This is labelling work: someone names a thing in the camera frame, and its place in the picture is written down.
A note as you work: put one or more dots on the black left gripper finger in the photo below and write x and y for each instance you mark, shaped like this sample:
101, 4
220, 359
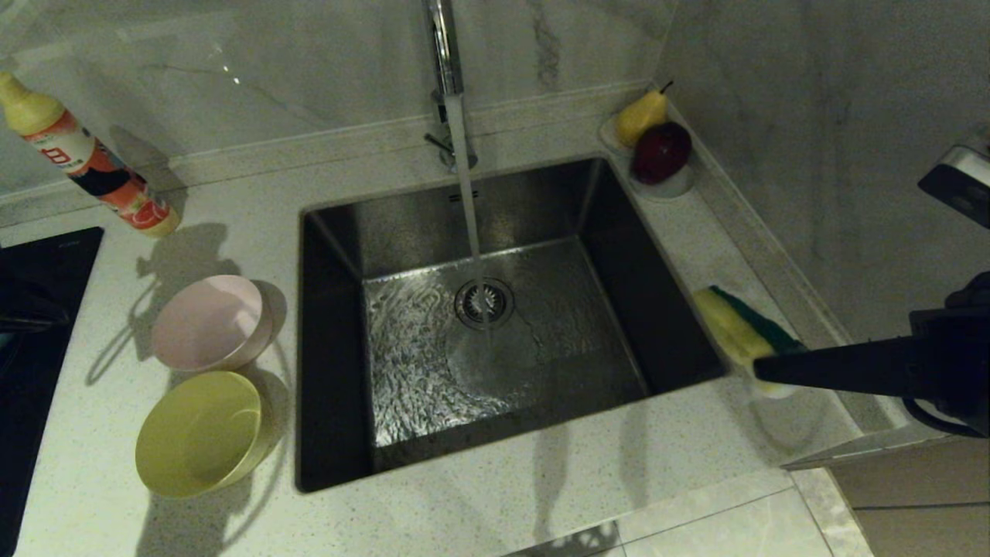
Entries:
31, 305

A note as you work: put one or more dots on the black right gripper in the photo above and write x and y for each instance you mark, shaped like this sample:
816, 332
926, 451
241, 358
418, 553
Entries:
959, 356

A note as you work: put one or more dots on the yellow and green sponge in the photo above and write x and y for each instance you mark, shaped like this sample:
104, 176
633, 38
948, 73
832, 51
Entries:
731, 325

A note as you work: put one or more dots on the yellow detergent bottle red label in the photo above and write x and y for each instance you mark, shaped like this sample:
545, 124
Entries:
85, 158

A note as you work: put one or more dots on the pink plastic bowl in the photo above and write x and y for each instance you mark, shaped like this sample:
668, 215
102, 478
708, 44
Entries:
209, 325

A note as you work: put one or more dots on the yellow plastic bowl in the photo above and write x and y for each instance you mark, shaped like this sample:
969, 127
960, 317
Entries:
197, 433

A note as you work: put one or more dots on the chrome faucet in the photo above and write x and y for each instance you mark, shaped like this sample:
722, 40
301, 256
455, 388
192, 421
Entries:
447, 46

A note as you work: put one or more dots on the stainless steel sink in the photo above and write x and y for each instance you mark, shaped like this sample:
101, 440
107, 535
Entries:
580, 371

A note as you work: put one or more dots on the metal sink drain strainer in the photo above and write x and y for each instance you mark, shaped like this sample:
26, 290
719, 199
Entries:
499, 305

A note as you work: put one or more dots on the black induction cooktop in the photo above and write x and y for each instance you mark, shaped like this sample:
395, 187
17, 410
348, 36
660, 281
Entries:
46, 255

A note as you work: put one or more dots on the light wooden cabinet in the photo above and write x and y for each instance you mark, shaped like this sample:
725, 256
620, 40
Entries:
928, 503

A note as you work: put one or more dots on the small white dish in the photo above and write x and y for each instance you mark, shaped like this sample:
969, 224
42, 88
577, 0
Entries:
665, 191

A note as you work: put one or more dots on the dark red apple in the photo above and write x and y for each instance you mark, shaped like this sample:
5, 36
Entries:
661, 151

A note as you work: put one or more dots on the yellow pear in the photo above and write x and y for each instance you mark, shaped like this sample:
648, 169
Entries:
638, 120

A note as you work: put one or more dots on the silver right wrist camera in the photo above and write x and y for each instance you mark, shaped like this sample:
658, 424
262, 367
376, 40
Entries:
959, 186

